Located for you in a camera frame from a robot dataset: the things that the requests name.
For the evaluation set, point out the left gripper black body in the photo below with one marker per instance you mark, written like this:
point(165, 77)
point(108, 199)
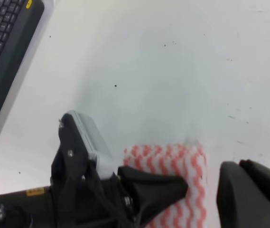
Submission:
point(95, 203)

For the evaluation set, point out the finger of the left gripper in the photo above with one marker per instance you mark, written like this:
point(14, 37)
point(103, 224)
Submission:
point(147, 194)

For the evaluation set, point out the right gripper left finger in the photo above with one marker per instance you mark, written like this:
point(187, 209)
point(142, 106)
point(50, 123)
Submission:
point(240, 203)

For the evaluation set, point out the pink white striped towel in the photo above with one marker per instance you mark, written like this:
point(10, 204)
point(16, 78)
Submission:
point(187, 161)

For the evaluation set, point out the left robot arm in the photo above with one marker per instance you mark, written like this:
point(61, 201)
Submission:
point(26, 210)

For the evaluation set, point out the black keyboard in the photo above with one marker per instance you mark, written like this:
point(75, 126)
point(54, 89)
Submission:
point(18, 22)

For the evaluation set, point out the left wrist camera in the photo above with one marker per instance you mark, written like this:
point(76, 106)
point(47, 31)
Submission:
point(83, 154)

